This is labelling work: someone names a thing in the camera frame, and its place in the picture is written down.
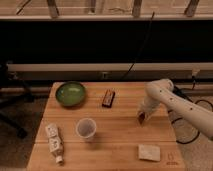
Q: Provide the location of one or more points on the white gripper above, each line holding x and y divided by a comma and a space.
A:
149, 107

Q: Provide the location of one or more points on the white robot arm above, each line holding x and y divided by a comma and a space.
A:
161, 91

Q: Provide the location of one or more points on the dark chocolate bar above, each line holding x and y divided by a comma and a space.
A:
108, 98

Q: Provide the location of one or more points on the beige sponge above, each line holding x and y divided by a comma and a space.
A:
149, 152

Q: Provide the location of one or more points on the green ceramic bowl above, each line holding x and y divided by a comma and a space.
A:
70, 94

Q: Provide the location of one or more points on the white plastic bottle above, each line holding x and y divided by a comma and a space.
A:
55, 142

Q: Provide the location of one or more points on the black office chair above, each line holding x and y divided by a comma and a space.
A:
6, 79

